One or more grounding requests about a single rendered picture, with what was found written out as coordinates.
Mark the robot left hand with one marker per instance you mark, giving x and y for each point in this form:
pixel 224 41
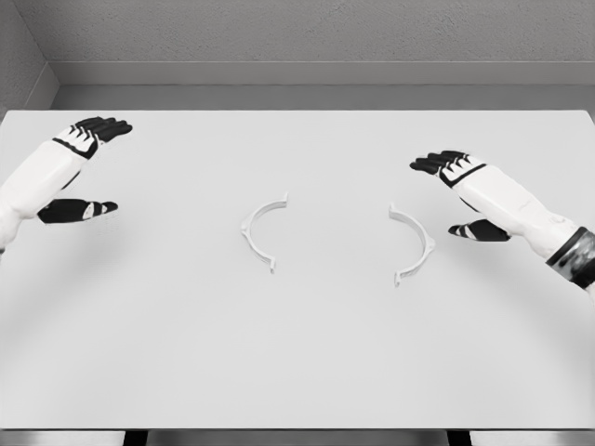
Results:
pixel 51 167

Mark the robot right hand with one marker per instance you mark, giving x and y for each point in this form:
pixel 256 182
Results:
pixel 493 195

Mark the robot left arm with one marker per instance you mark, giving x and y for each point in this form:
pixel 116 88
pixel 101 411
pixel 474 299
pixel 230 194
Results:
pixel 7 223

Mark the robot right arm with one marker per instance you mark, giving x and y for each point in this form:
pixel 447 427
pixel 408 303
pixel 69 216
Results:
pixel 569 248

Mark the white pipe clamp half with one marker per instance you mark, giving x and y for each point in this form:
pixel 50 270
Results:
pixel 246 231
pixel 425 242

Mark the wide white table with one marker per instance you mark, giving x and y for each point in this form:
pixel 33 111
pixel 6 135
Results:
pixel 297 353

